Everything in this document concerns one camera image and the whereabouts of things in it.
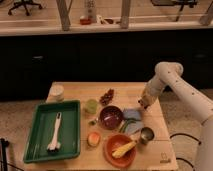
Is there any green bean pod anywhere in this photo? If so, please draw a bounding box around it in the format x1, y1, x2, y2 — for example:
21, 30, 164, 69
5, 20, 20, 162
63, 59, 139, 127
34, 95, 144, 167
119, 120, 136, 133

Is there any grey cloth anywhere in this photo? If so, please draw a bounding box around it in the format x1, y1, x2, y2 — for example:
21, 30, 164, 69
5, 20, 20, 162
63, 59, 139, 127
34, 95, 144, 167
124, 121, 144, 135

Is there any white cylindrical container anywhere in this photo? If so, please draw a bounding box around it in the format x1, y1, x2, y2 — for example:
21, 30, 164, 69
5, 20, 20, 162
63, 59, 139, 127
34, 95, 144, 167
50, 85, 64, 101

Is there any white brush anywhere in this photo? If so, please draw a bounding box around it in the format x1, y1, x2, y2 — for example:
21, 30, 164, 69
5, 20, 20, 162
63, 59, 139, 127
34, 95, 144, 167
47, 112, 62, 152

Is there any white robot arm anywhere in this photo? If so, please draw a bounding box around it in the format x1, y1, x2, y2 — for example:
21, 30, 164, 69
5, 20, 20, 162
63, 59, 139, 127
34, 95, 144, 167
139, 62, 213, 171

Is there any red grapes bunch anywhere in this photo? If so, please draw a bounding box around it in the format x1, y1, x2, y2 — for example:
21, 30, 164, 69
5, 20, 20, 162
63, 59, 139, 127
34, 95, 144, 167
99, 89, 114, 106

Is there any purple bowl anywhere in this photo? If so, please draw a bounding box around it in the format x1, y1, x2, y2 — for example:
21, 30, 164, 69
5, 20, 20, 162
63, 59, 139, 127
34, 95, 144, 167
99, 106, 123, 130

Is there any blue sponge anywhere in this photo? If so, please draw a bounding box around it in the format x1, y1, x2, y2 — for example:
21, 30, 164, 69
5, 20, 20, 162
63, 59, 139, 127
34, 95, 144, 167
123, 109, 141, 120

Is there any small green toy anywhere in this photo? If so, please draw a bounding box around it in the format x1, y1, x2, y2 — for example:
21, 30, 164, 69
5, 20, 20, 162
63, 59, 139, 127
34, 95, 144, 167
89, 119, 98, 126

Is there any yellow corn cob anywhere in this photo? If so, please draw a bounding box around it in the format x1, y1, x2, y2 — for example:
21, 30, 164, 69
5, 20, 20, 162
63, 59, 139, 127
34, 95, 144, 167
112, 141, 136, 158

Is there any green cup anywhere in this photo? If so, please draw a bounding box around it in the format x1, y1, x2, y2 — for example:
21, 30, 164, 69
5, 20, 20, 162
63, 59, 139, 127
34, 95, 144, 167
85, 99, 98, 114

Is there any red object on floor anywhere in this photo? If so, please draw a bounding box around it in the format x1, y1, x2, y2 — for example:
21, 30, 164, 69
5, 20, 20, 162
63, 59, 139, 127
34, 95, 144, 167
80, 17, 92, 25

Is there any orange bowl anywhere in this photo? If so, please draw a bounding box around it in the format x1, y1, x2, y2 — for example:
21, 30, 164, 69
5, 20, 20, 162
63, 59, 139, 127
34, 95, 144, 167
103, 134, 136, 168

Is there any black cable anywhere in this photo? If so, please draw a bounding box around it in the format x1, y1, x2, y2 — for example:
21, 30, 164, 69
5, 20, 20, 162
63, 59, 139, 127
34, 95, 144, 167
169, 132, 203, 171

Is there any black stand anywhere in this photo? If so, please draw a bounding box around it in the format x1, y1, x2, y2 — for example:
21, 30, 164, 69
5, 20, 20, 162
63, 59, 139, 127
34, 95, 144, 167
0, 138, 9, 171

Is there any black office chair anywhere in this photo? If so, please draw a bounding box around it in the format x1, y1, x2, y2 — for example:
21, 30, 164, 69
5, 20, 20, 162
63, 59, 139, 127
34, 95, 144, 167
8, 0, 43, 16

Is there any wooden whiteboard eraser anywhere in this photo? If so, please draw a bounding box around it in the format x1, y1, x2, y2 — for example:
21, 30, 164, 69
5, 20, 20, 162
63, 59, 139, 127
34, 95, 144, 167
138, 99, 149, 109

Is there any orange yellow toy fruit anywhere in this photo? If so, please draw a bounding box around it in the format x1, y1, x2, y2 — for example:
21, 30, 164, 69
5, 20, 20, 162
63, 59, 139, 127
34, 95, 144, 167
87, 132, 101, 147

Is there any green plastic tray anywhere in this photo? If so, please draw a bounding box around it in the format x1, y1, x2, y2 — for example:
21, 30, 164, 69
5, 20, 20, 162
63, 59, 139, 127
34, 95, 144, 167
23, 100, 81, 163

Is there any metal cup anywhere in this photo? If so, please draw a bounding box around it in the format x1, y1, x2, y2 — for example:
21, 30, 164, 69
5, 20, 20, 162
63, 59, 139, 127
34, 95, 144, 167
140, 127, 155, 145

